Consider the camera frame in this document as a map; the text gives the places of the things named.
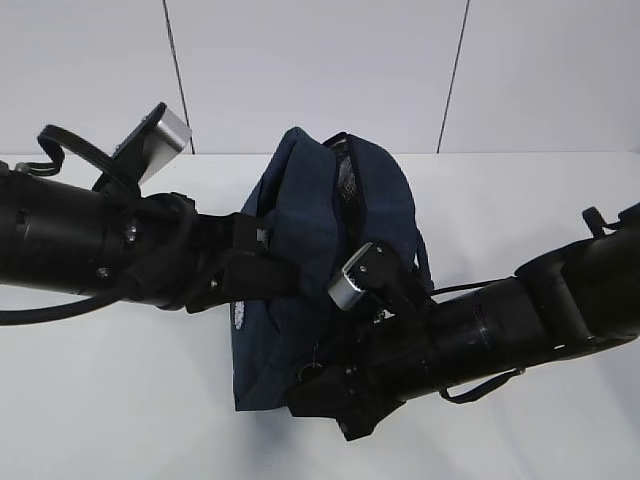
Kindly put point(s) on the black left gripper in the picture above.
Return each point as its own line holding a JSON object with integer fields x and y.
{"x": 196, "y": 259}

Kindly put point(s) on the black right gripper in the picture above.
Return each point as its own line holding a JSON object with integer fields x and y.
{"x": 373, "y": 374}

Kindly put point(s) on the dark blue insulated lunch bag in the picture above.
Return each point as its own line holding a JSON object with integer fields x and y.
{"x": 321, "y": 201}

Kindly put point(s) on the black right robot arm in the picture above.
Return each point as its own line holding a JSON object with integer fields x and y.
{"x": 574, "y": 301}

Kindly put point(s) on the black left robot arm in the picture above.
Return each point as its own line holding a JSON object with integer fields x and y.
{"x": 67, "y": 239}

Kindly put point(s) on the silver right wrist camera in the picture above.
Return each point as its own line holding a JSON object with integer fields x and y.
{"x": 377, "y": 271}

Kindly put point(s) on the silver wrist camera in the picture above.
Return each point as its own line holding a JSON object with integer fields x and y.
{"x": 157, "y": 140}
{"x": 377, "y": 271}

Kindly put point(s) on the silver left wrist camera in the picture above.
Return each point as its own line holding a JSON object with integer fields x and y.
{"x": 157, "y": 140}

